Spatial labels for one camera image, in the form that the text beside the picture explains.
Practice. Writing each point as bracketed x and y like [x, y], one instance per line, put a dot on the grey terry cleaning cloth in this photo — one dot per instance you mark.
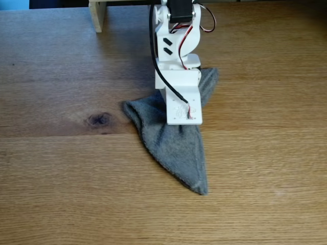
[176, 155]

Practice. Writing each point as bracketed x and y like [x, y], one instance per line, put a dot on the pale wooden stand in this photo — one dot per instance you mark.
[98, 18]

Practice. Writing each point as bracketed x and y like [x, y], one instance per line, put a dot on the dark background object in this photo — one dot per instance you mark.
[58, 3]

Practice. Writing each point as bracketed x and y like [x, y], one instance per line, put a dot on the light blue background object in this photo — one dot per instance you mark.
[14, 4]

